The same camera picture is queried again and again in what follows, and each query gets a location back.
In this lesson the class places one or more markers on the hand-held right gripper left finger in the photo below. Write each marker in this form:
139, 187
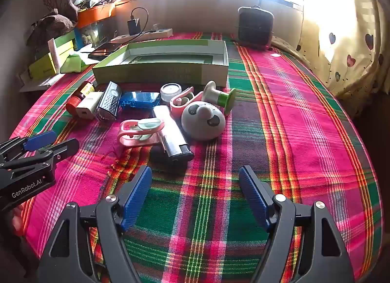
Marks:
137, 199

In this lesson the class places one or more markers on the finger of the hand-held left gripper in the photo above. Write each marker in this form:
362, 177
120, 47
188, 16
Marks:
61, 148
39, 141

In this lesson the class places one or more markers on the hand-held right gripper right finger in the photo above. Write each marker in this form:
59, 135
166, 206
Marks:
254, 199

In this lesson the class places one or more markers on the white charger adapter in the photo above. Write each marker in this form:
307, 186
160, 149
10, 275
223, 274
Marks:
89, 104

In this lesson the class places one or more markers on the brown bottle with red cap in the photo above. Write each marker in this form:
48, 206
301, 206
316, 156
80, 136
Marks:
79, 97

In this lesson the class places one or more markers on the black bike light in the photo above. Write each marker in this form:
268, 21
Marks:
108, 103

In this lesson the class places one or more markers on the pink plastic clip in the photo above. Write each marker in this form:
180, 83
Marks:
137, 132
182, 103

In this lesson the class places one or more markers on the silver black rectangular lighter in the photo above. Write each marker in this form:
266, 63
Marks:
172, 136

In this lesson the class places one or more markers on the blue transparent plastic case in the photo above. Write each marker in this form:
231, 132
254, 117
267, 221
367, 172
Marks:
138, 100

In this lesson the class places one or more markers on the grey panda face gadget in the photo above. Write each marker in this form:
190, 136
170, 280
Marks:
201, 123

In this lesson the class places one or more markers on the white round lid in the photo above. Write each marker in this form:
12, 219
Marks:
224, 98

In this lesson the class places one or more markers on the clear round jar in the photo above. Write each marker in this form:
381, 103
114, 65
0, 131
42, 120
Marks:
170, 91

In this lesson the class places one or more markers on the shallow green cardboard box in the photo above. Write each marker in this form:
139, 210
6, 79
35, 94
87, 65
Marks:
170, 68

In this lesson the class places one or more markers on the plaid blanket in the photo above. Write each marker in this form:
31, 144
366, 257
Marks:
289, 148

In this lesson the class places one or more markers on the lime green cardboard box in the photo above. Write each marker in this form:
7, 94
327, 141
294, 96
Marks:
42, 68
64, 40

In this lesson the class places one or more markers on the green tissue pack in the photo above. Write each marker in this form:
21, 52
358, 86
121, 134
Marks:
71, 63

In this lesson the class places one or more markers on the white tissue paper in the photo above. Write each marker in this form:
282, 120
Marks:
88, 57

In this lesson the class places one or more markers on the black smartphone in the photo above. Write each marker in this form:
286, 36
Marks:
105, 50

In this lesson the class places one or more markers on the brown patterned cloth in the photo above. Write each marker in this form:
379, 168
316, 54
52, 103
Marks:
50, 26

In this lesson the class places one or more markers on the clear glass case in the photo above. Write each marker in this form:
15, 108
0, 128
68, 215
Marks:
91, 34

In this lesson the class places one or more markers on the orange box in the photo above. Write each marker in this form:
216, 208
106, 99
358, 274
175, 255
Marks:
94, 14

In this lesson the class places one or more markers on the black plug-in charger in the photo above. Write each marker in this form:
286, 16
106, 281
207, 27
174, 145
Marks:
134, 26

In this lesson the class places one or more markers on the white power strip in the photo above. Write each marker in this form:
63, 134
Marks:
152, 34

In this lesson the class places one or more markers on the grey plug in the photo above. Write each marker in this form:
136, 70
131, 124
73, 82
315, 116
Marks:
157, 27

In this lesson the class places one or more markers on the grey portable heater fan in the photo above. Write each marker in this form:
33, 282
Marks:
255, 26

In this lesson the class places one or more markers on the cream curtain with hearts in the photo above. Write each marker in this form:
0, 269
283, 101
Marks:
341, 42

